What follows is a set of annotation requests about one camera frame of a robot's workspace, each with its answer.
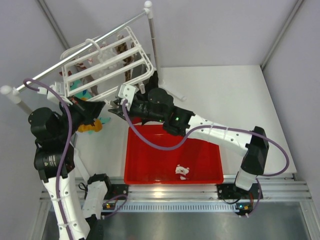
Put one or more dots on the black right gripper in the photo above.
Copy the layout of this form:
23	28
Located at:
119	110

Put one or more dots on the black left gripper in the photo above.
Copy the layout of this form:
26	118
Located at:
88	109

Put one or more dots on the white clothes peg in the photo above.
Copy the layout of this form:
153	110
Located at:
142	88

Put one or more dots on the grey sock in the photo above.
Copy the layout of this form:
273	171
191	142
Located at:
138	70

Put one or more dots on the white plastic sock hanger frame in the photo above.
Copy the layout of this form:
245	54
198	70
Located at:
126	46

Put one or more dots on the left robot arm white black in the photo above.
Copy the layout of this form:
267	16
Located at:
54	161

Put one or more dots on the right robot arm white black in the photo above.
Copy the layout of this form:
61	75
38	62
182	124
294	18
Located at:
158	106

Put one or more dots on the teal patterned sock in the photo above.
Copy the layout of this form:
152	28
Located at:
104	120
83	95

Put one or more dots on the mustard yellow sock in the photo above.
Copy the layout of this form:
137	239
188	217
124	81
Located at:
95	127

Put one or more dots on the white sock with red trim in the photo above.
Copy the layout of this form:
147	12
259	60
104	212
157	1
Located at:
95	60

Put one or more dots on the red plastic bin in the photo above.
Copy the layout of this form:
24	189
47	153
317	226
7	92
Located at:
146	165

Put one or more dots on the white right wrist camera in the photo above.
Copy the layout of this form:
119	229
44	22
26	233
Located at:
126	91

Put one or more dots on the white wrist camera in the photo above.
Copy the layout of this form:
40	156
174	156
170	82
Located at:
126	91
58	88

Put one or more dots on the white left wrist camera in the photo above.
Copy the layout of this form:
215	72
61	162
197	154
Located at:
58	88

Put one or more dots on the aluminium rail base frame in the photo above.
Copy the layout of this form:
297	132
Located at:
203	198

